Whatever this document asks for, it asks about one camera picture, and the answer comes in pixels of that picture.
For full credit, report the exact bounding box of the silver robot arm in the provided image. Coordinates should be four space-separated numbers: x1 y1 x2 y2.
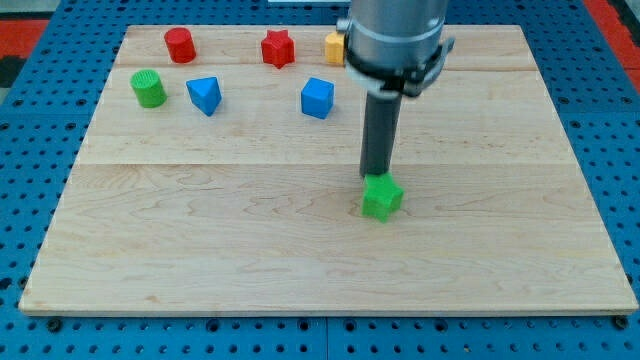
336 0 455 98

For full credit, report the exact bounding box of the green star block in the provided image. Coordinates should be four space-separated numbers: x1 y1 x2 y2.
361 172 404 223

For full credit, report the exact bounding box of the blue cube block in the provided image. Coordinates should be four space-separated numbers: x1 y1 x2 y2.
301 77 335 119

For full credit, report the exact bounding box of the red star block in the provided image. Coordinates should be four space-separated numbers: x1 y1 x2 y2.
261 29 296 69

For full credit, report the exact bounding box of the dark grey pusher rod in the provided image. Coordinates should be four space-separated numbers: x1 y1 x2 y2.
359 93 401 177

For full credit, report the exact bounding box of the light wooden board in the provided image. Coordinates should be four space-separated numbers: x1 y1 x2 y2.
19 25 638 317

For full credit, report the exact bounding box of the yellow block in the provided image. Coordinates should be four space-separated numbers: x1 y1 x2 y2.
324 31 345 66

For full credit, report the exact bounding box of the blue triangular prism block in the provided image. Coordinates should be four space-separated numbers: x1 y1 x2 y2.
186 77 222 116

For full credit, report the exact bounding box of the red cylinder block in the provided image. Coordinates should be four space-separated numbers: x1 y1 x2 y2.
164 27 196 64

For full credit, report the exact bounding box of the green cylinder block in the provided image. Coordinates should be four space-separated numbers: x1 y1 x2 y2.
130 69 167 108

